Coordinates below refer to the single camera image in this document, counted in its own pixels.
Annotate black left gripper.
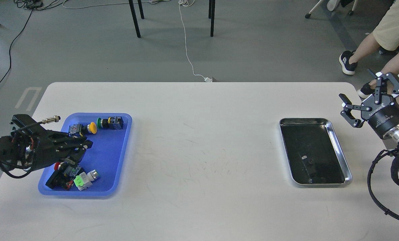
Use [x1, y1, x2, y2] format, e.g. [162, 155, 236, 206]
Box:
[11, 129, 93, 172]

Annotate black table leg right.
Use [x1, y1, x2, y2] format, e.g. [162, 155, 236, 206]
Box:
[208, 0, 216, 37]

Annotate black table leg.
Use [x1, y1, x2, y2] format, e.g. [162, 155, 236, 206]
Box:
[208, 0, 216, 37]
[128, 0, 144, 38]

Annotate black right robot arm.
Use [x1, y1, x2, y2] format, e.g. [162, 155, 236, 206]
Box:
[339, 72, 399, 221]

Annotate green push button switch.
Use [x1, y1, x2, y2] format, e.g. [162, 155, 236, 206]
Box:
[96, 116, 123, 130]

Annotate blue plastic tray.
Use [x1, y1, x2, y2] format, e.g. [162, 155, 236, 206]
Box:
[38, 112, 132, 198]

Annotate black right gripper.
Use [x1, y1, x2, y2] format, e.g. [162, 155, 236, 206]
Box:
[339, 69, 399, 140]

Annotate person in beige shorts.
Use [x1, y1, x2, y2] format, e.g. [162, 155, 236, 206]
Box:
[339, 0, 399, 99]

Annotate silver metal tray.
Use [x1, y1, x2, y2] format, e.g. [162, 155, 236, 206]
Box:
[279, 118, 353, 187]

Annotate white selector switch green block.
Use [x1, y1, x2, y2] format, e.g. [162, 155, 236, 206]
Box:
[73, 170, 100, 191]

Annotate white power cable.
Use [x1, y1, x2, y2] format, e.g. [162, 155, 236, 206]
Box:
[149, 0, 213, 82]

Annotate black table leg left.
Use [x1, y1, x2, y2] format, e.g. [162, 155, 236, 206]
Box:
[128, 0, 144, 38]

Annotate yellow push button switch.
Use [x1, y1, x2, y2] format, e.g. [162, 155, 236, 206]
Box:
[68, 122, 98, 137]

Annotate red emergency stop button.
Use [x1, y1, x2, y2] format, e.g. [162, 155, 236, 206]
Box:
[45, 162, 85, 190]

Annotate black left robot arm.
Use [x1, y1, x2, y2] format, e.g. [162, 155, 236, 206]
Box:
[0, 114, 93, 178]

